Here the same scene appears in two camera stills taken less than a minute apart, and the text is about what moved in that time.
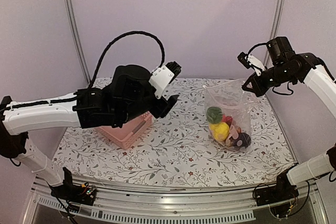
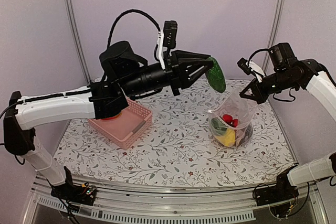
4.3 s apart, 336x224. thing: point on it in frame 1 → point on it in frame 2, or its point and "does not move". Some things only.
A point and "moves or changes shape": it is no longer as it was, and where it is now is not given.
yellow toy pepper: x=221 y=130 → x=228 y=138
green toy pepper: x=214 y=114 → x=218 y=126
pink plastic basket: x=122 y=137 does not move
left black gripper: x=157 y=111 → x=176 y=77
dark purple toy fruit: x=243 y=140 → x=248 y=134
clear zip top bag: x=228 y=110 moves or changes shape
